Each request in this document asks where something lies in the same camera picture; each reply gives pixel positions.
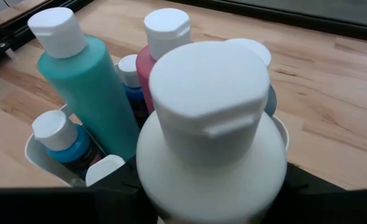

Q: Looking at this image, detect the teal paint bottle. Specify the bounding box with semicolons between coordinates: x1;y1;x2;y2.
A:
27;6;141;162

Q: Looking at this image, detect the white paint tube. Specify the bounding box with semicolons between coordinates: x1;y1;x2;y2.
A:
136;40;289;224

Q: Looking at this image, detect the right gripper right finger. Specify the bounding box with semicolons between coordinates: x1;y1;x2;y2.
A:
261;161;357;224

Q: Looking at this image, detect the small blue paint bottle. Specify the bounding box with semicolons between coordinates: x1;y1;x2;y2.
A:
116;54;151;129
31;110;106;175

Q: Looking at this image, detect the white plastic bin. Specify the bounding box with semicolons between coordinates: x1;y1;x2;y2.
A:
24;104;290;188

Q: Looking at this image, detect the dark grey paint bottle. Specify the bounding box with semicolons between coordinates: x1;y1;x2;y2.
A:
225;37;278;118

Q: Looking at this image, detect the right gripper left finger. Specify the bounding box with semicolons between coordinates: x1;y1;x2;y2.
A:
93;156;159;224

